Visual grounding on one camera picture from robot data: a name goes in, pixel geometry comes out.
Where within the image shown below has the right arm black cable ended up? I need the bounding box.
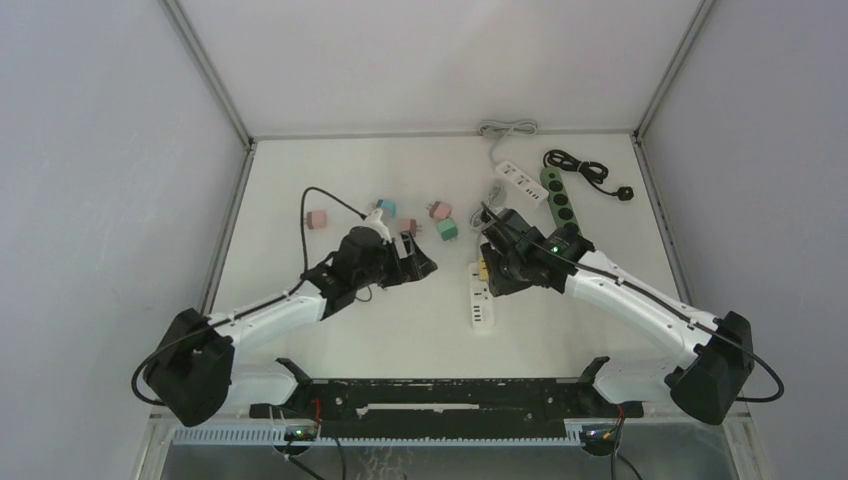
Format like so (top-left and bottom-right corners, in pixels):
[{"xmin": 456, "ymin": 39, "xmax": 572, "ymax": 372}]
[{"xmin": 480, "ymin": 204, "xmax": 786, "ymax": 404}]

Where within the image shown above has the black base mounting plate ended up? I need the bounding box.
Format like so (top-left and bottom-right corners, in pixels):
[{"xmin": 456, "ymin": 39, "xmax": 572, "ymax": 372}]
[{"xmin": 248, "ymin": 369, "xmax": 644, "ymax": 441}]

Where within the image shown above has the grey cord of far strip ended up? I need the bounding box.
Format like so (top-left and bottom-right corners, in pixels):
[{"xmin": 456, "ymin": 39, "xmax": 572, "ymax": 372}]
[{"xmin": 477, "ymin": 119, "xmax": 539, "ymax": 167}]

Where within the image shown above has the white power strip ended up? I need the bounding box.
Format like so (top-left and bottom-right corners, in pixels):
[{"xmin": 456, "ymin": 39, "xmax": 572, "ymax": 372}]
[
  {"xmin": 494, "ymin": 160, "xmax": 549, "ymax": 206},
  {"xmin": 467, "ymin": 263, "xmax": 495, "ymax": 336}
]

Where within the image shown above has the green power strip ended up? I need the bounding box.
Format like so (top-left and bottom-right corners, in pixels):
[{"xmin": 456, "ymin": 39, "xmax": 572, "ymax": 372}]
[{"xmin": 539, "ymin": 167, "xmax": 580, "ymax": 234}]

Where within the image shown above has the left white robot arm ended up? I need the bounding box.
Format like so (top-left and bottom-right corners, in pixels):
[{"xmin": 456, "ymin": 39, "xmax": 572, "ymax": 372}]
[{"xmin": 131, "ymin": 226, "xmax": 438, "ymax": 427}]

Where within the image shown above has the grey cord of strip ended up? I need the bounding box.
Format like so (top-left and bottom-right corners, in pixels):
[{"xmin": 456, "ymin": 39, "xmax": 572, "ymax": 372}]
[
  {"xmin": 477, "ymin": 119, "xmax": 539, "ymax": 167},
  {"xmin": 469, "ymin": 180, "xmax": 509, "ymax": 232}
]

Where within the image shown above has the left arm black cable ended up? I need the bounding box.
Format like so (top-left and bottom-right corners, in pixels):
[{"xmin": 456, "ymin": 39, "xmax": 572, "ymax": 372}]
[{"xmin": 130, "ymin": 186, "xmax": 368, "ymax": 407}]

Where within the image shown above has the pink charger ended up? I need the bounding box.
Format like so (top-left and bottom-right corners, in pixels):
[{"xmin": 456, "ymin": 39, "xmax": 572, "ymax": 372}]
[
  {"xmin": 398, "ymin": 218, "xmax": 421, "ymax": 237},
  {"xmin": 427, "ymin": 201, "xmax": 452, "ymax": 222},
  {"xmin": 303, "ymin": 209, "xmax": 328, "ymax": 230}
]

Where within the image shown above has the grey cord of near strip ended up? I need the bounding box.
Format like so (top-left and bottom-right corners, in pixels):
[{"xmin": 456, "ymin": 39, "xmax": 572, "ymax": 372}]
[{"xmin": 469, "ymin": 180, "xmax": 509, "ymax": 232}]

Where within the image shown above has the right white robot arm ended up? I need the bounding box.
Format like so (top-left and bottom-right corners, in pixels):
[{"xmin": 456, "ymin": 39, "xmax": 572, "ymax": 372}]
[{"xmin": 481, "ymin": 207, "xmax": 756, "ymax": 425}]

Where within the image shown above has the green charger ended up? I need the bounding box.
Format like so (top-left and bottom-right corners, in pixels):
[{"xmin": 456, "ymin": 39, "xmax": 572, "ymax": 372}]
[{"xmin": 436, "ymin": 218, "xmax": 459, "ymax": 242}]

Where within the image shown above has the teal blue charger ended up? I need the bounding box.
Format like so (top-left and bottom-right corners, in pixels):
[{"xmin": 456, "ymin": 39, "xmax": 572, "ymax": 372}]
[{"xmin": 375, "ymin": 198, "xmax": 397, "ymax": 218}]

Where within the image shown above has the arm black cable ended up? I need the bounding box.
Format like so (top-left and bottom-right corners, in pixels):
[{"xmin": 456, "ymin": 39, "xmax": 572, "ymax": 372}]
[
  {"xmin": 130, "ymin": 186, "xmax": 368, "ymax": 407},
  {"xmin": 480, "ymin": 204, "xmax": 786, "ymax": 404}
]

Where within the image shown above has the white slotted cable duct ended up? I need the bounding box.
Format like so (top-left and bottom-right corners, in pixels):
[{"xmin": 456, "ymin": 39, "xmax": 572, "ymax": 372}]
[{"xmin": 172, "ymin": 425, "xmax": 586, "ymax": 446}]

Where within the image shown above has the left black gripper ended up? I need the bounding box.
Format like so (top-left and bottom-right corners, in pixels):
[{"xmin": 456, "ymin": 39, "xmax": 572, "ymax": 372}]
[{"xmin": 353, "ymin": 231, "xmax": 436, "ymax": 290}]

